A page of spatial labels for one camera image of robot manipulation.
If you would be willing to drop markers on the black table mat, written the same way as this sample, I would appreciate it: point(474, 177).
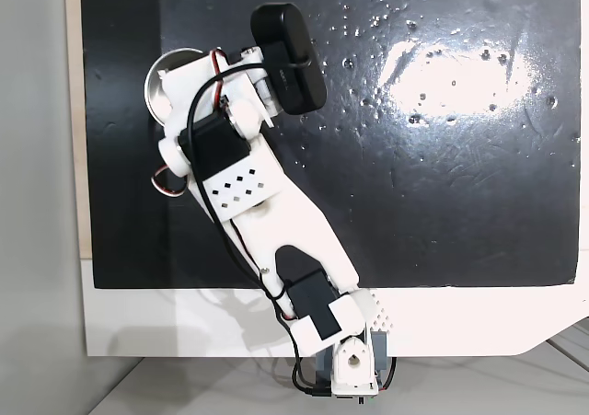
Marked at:
point(414, 180)

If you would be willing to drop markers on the white base board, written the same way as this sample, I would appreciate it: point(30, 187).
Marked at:
point(184, 318)

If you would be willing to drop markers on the grey table clamp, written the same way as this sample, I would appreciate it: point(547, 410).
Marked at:
point(381, 348)

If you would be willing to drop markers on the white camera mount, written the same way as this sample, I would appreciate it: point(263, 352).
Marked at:
point(263, 88)

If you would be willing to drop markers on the black oval camera box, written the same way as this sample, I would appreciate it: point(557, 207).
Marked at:
point(290, 61)

